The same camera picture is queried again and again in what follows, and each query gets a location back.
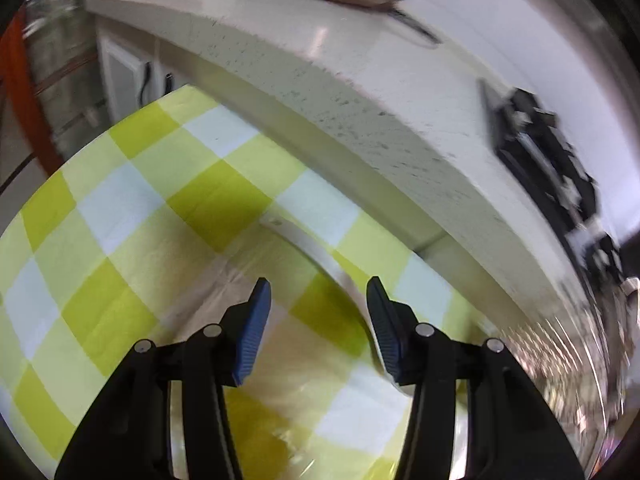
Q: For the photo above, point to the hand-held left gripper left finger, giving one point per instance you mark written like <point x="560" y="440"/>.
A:
<point x="252" y="330"/>

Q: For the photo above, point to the yellow green checked tablecloth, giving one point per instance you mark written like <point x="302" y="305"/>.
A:
<point x="150" y="200"/>

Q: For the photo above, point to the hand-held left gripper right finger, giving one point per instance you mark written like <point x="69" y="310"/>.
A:
<point x="385" y="330"/>

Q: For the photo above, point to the white kitchen countertop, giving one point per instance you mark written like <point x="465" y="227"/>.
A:
<point x="300" y="60"/>

